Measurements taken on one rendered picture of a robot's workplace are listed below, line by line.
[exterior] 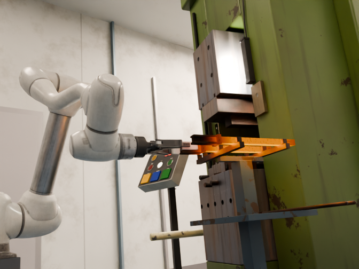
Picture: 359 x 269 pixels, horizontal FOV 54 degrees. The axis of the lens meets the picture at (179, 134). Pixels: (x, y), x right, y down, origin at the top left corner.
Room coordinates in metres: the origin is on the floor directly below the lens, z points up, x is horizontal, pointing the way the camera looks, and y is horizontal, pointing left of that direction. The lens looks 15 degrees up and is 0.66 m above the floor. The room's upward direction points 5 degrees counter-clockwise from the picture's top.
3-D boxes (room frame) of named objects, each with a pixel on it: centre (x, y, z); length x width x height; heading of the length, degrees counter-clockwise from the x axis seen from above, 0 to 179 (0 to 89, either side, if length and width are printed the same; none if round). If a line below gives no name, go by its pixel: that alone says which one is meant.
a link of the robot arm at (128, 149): (1.17, 0.19, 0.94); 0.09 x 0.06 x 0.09; 27
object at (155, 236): (2.26, 0.02, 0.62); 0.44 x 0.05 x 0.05; 112
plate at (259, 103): (1.73, -0.43, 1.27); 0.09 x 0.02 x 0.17; 22
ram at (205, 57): (2.01, -0.40, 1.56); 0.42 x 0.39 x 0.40; 112
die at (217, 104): (2.05, -0.39, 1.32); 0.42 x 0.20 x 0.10; 112
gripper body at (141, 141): (1.20, 0.12, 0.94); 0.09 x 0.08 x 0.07; 117
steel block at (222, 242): (2.01, -0.42, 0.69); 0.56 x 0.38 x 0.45; 112
